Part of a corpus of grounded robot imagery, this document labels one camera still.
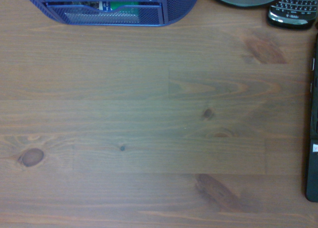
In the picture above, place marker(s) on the black keypad mobile phone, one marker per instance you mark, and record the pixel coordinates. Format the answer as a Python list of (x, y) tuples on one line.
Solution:
[(293, 10)]

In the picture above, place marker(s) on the green card in organizer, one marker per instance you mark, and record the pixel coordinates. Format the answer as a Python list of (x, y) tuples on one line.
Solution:
[(119, 6)]

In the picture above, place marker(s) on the black laptop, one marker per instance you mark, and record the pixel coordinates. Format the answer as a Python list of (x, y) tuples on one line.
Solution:
[(313, 168)]

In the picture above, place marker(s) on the blue mesh desk organizer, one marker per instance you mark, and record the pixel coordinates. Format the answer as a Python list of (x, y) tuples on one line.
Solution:
[(154, 17)]

